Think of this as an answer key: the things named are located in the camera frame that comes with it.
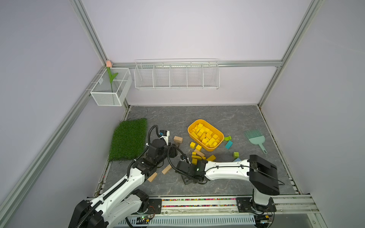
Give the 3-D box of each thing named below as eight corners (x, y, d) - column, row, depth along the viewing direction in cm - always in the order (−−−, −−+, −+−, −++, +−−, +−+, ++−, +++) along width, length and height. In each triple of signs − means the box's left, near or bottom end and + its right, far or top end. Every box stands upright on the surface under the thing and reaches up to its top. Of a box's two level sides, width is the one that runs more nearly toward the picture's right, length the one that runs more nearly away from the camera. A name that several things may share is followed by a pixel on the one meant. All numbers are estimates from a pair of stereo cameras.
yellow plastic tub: (184, 135, 104) (184, 130, 99) (199, 121, 112) (199, 117, 107) (211, 155, 94) (212, 151, 89) (224, 139, 102) (226, 135, 97)
